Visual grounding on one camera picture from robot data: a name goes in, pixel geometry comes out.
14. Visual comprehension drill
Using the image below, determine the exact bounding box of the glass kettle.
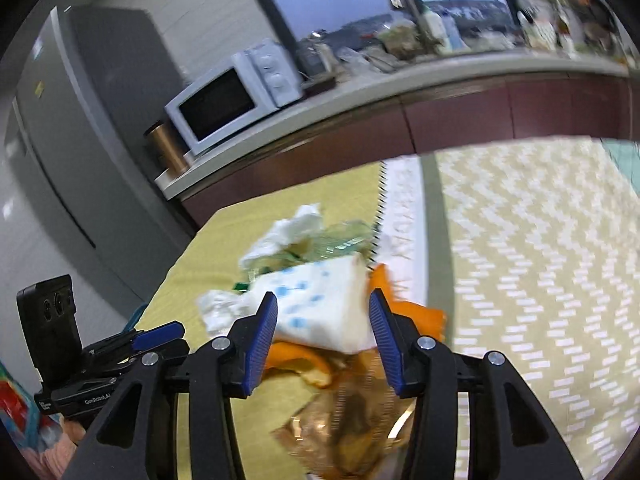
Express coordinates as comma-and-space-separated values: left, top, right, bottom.
297, 32, 337, 81

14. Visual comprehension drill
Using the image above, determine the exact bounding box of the orange peel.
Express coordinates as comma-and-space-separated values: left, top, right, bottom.
264, 340, 336, 389
367, 264, 448, 342

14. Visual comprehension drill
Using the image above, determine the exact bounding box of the grey refrigerator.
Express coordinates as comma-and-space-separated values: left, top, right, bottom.
0, 5, 198, 311

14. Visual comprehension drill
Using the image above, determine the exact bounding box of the kitchen counter cabinet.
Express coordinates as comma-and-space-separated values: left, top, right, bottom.
154, 52, 640, 241

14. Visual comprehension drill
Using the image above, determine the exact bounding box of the red plastic bag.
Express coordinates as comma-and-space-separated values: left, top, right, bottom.
0, 380, 31, 436

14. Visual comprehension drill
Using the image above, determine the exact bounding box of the blue dotted white tissue pack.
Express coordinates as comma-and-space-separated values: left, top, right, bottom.
250, 252, 382, 354

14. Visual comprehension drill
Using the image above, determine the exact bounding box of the white microwave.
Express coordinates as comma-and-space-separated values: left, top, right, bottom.
164, 38, 304, 157

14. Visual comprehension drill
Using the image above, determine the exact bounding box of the teal cloth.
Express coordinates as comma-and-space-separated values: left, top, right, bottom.
602, 140, 640, 182

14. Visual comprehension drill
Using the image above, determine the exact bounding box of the brown transparent wrapper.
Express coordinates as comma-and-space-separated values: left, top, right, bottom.
270, 347, 417, 480

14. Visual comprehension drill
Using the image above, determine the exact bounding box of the yellow quilted tablecloth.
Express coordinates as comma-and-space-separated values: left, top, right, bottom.
135, 180, 436, 480

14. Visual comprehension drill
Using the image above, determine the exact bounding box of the dark kettle tray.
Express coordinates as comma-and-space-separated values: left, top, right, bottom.
301, 76, 337, 97

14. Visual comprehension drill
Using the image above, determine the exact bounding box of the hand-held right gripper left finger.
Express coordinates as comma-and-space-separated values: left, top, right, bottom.
62, 291, 279, 480

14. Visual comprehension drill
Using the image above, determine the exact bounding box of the green clear plastic wrapper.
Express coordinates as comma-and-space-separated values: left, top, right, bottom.
245, 220, 377, 281

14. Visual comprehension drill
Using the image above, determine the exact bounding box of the white tissue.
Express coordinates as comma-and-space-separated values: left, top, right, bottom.
240, 203, 326, 272
196, 289, 262, 337

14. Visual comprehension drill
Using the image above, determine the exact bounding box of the copper travel tumbler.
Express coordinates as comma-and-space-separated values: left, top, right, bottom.
144, 120, 192, 177

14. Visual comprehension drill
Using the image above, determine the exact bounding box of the row of countertop kitchen items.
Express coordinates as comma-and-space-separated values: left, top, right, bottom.
337, 0, 628, 78

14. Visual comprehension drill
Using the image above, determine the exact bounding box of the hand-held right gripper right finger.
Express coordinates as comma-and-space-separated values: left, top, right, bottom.
368, 288, 583, 480

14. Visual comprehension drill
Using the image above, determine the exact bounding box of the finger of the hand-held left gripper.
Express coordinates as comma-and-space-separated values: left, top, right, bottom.
90, 323, 185, 356
112, 338, 191, 367

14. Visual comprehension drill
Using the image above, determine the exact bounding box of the chevron patterned table mat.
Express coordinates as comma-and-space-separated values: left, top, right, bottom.
372, 137, 640, 480

